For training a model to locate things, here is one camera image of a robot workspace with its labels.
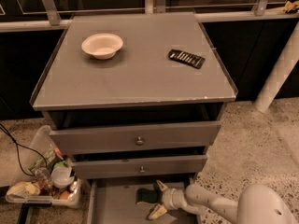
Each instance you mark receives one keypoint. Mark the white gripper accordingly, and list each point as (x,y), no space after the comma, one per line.
(168,198)

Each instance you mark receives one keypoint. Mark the green yellow sponge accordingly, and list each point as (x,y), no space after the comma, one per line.
(147,196)

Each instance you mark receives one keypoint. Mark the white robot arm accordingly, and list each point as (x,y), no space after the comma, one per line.
(257,204)

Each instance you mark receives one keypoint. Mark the grey middle drawer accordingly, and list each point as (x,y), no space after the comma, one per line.
(139,167)

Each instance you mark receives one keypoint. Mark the grey drawer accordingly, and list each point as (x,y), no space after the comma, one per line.
(113,201)
(135,137)
(139,167)

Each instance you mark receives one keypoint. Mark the grey bottom drawer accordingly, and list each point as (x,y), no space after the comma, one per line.
(113,201)

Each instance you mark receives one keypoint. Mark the grey top drawer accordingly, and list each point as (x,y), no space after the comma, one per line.
(135,137)

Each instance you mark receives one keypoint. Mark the grey drawer cabinet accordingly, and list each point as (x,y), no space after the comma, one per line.
(139,85)

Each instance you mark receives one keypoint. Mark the white cup in bin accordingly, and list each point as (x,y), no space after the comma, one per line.
(61,177)

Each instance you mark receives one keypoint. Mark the clear plastic bin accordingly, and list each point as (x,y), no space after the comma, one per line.
(38,161)

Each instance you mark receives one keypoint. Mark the banana peel in bin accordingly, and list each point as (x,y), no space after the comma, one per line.
(23,189)

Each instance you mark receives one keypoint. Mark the white paper bowl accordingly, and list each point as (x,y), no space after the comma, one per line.
(102,46)

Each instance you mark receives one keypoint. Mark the grey metal railing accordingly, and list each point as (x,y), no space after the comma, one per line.
(34,15)

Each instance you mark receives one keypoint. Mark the yellow item on railing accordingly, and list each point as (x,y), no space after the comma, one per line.
(291,7)

